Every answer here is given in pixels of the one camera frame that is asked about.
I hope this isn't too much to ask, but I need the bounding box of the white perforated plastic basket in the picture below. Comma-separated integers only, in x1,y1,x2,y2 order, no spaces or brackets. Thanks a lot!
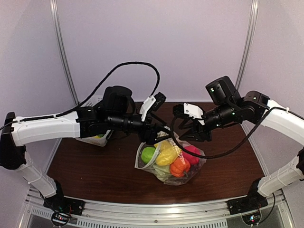
76,95,114,147

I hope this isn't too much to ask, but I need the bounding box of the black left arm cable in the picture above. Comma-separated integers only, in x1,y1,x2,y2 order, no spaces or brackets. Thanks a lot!
0,61,161,131

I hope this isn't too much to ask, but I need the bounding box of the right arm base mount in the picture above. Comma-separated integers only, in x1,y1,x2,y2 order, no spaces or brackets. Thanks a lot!
227,196,268,226

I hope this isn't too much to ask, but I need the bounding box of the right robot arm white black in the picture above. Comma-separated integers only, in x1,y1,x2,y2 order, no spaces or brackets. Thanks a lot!
173,76,304,210

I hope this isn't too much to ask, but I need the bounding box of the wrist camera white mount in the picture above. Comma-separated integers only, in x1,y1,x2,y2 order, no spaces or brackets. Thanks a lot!
173,103,205,125
139,92,166,122

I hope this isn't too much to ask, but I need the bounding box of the aluminium front rail frame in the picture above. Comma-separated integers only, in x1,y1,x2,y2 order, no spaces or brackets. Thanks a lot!
17,187,295,228

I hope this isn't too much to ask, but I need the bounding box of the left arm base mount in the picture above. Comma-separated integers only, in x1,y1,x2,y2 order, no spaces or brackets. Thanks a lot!
43,197,85,227

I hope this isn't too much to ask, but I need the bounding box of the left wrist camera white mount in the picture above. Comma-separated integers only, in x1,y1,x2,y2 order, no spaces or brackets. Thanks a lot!
139,92,166,122

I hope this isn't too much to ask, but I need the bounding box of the red toy bell pepper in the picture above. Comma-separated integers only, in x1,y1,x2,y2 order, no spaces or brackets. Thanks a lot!
182,145,202,165

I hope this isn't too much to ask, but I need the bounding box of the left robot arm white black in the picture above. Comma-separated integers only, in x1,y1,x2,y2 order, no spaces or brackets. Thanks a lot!
0,86,168,211

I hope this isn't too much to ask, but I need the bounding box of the orange toy pumpkin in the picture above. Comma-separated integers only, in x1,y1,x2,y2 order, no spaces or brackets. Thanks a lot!
170,157,190,178

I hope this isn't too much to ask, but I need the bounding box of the green toy apple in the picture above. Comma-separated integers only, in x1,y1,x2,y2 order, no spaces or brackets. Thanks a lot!
141,147,156,164

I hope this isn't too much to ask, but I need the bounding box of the yellow toy lemon green leaf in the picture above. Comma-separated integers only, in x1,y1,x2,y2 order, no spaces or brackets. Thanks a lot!
94,134,104,138

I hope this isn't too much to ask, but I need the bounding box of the right aluminium corner post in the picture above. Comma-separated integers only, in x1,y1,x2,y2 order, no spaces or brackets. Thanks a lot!
235,0,260,89

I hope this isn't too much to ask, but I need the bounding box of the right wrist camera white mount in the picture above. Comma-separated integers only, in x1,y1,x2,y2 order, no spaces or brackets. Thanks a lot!
173,103,205,125

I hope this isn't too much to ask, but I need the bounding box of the yellow toy banana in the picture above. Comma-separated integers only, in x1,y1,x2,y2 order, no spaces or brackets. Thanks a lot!
155,147,181,166

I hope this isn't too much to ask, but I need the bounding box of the yellow toy corn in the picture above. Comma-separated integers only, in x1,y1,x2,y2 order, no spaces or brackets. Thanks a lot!
154,140,171,152

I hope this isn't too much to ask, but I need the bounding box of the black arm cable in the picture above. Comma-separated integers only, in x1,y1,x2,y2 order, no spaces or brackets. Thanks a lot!
0,61,161,131
170,106,304,214

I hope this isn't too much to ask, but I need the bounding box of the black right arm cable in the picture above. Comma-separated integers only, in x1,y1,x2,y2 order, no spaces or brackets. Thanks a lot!
170,106,304,214

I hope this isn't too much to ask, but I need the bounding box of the clear dotted zip top bag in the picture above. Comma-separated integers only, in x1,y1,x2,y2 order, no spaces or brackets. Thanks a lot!
134,138,206,186

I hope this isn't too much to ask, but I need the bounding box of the aluminium corner post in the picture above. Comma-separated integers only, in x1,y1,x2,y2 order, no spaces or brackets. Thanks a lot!
49,0,79,105
235,0,260,89

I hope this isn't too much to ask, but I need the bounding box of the left aluminium corner post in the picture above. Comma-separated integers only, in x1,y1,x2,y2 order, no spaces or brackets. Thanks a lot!
49,0,79,105

